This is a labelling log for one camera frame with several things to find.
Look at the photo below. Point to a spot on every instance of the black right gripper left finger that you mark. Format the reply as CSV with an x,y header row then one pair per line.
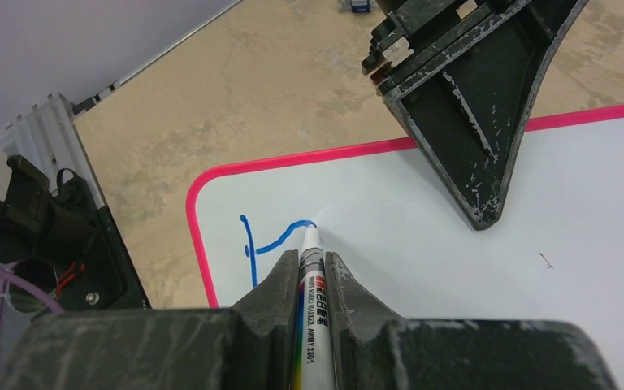
x,y
262,353

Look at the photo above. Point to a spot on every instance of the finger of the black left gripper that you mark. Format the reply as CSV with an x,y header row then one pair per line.
x,y
467,108
415,32

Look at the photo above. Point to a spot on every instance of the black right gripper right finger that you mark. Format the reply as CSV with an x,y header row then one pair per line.
x,y
362,350

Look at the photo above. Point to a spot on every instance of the whiteboard marker pen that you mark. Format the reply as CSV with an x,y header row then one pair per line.
x,y
313,361

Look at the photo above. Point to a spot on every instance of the red-framed whiteboard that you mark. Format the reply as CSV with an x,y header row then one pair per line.
x,y
557,251

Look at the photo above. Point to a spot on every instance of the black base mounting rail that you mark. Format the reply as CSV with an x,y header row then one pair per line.
x,y
67,232

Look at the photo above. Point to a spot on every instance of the aluminium frame rail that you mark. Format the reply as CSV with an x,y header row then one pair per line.
x,y
47,137

